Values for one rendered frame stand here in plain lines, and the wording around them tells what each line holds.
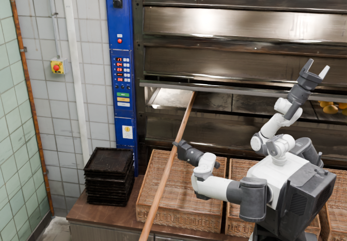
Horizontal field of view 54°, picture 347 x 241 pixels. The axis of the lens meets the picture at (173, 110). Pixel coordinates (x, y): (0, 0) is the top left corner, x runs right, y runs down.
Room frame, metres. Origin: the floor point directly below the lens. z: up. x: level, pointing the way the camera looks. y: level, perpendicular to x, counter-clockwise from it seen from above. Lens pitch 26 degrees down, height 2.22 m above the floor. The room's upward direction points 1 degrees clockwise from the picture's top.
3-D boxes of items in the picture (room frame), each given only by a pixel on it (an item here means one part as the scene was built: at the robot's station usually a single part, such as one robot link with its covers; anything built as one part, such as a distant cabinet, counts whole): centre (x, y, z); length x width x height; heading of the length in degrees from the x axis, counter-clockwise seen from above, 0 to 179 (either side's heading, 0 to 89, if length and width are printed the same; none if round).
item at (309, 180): (1.16, -0.49, 1.26); 0.34 x 0.30 x 0.36; 135
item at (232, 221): (1.77, -0.65, 0.72); 0.56 x 0.49 x 0.28; 81
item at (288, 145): (1.21, -0.45, 1.46); 0.10 x 0.07 x 0.09; 135
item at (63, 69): (2.26, 0.80, 1.46); 0.10 x 0.07 x 0.10; 80
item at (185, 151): (1.58, -0.08, 1.19); 0.12 x 0.10 x 0.13; 44
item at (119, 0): (2.17, 0.36, 1.92); 0.06 x 0.04 x 0.11; 80
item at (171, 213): (1.87, -0.08, 0.72); 0.56 x 0.49 x 0.28; 80
